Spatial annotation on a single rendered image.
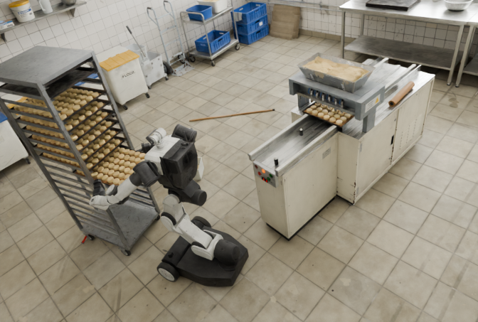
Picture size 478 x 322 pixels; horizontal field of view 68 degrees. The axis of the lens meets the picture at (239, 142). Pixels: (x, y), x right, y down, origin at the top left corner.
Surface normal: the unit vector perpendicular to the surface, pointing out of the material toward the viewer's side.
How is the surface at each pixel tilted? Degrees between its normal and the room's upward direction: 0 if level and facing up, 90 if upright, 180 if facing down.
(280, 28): 66
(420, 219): 0
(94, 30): 90
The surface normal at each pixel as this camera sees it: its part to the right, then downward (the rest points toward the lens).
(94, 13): 0.72, 0.33
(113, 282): -0.14, -0.79
